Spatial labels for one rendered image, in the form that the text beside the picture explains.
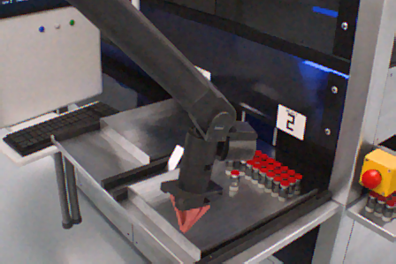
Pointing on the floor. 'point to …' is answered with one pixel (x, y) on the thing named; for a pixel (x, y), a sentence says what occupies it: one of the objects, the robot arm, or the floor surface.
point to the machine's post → (360, 107)
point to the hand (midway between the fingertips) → (184, 227)
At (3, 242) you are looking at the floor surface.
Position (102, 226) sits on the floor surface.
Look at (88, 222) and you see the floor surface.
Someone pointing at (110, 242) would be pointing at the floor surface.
